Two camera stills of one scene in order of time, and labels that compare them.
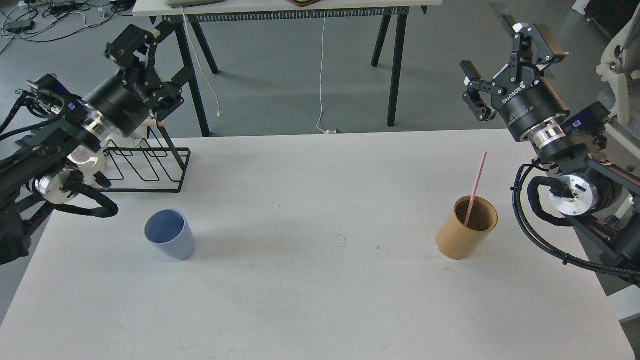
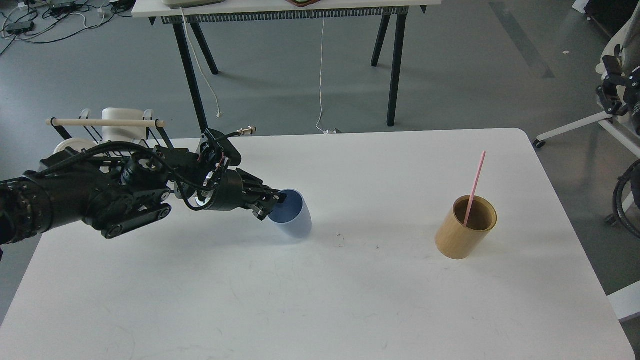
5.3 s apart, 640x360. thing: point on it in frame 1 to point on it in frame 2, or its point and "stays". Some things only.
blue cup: (169, 231) to (293, 214)
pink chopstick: (475, 188) stays
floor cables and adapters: (48, 21) stays
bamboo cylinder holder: (456, 241) stays
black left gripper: (128, 98) to (230, 195)
